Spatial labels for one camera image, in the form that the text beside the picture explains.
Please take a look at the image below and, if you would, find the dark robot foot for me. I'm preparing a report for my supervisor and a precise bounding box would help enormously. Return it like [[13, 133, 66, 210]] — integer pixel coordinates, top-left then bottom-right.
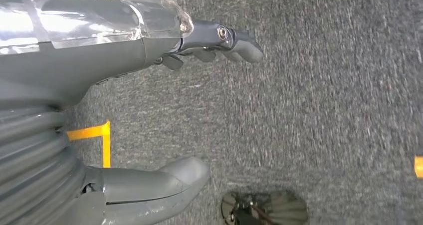
[[220, 190, 309, 225]]

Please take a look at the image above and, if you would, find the yellow floor tape marking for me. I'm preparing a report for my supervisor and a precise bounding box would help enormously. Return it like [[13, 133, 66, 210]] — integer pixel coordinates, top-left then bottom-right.
[[414, 156, 423, 180], [66, 120, 112, 169]]

